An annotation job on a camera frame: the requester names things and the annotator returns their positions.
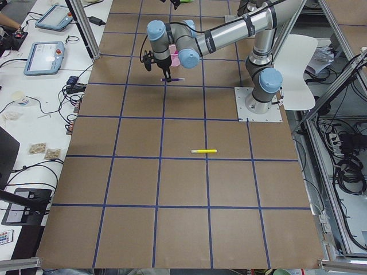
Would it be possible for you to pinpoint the colourful remote control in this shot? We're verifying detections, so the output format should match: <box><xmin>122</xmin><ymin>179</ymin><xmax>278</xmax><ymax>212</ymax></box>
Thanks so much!
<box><xmin>0</xmin><ymin>229</ymin><xmax>14</xmax><ymax>245</ymax></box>

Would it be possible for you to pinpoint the near blue teach pendant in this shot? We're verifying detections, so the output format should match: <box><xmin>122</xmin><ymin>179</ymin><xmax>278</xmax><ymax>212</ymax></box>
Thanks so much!
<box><xmin>24</xmin><ymin>41</ymin><xmax>65</xmax><ymax>76</ymax></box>

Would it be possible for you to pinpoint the aluminium frame post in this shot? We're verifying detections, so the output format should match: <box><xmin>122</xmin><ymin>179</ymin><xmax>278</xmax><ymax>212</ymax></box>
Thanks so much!
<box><xmin>65</xmin><ymin>0</ymin><xmax>100</xmax><ymax>60</ymax></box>

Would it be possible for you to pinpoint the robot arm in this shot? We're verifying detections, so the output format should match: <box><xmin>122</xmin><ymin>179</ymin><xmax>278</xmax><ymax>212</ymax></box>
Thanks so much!
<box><xmin>140</xmin><ymin>0</ymin><xmax>304</xmax><ymax>114</ymax></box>

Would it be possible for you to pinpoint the yellow pen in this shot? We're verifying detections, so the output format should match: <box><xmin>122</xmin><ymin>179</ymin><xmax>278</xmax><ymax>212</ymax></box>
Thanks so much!
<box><xmin>191</xmin><ymin>149</ymin><xmax>217</xmax><ymax>154</ymax></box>

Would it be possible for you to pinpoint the black usb hub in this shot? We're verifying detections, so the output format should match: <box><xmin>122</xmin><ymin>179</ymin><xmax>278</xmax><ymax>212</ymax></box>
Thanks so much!
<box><xmin>67</xmin><ymin>76</ymin><xmax>79</xmax><ymax>85</ymax></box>

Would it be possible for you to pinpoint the seated person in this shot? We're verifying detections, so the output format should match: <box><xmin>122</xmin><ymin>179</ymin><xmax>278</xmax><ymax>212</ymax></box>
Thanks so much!
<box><xmin>0</xmin><ymin>13</ymin><xmax>21</xmax><ymax>30</ymax></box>

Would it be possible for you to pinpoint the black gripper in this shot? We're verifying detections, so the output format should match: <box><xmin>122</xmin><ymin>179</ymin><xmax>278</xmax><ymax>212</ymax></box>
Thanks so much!
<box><xmin>157</xmin><ymin>58</ymin><xmax>172</xmax><ymax>82</ymax></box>
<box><xmin>170</xmin><ymin>0</ymin><xmax>181</xmax><ymax>9</ymax></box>

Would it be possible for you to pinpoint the black box device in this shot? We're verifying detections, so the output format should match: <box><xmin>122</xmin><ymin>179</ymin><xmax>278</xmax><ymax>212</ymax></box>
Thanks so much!
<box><xmin>1</xmin><ymin>188</ymin><xmax>52</xmax><ymax>226</ymax></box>

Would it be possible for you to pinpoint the blue teach pendant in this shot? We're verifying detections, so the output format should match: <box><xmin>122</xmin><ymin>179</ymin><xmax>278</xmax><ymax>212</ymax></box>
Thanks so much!
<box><xmin>24</xmin><ymin>41</ymin><xmax>65</xmax><ymax>76</ymax></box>
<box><xmin>35</xmin><ymin>5</ymin><xmax>73</xmax><ymax>32</ymax></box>

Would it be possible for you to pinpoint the purple pen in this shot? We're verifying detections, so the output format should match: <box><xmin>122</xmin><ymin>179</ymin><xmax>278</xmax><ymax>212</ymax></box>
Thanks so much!
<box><xmin>160</xmin><ymin>78</ymin><xmax>185</xmax><ymax>83</ymax></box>

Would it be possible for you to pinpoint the white plastic chair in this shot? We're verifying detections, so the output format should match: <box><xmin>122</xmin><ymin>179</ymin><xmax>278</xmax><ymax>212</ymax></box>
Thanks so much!
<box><xmin>274</xmin><ymin>34</ymin><xmax>318</xmax><ymax>111</ymax></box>

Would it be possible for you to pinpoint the far blue teach pendant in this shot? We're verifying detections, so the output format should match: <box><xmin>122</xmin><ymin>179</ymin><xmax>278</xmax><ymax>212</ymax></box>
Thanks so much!
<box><xmin>35</xmin><ymin>5</ymin><xmax>73</xmax><ymax>32</ymax></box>

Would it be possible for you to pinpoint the black power adapter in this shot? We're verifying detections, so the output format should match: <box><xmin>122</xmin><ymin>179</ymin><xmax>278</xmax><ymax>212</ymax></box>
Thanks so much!
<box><xmin>88</xmin><ymin>16</ymin><xmax>106</xmax><ymax>26</ymax></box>

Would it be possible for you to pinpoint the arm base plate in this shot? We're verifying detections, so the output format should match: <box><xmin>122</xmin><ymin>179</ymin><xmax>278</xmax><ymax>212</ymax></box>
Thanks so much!
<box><xmin>235</xmin><ymin>87</ymin><xmax>283</xmax><ymax>123</ymax></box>
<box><xmin>224</xmin><ymin>15</ymin><xmax>244</xmax><ymax>23</ymax></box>

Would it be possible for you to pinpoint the pink plastic cup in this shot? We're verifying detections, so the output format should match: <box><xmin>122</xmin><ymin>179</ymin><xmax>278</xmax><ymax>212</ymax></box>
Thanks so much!
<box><xmin>169</xmin><ymin>44</ymin><xmax>181</xmax><ymax>67</ymax></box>

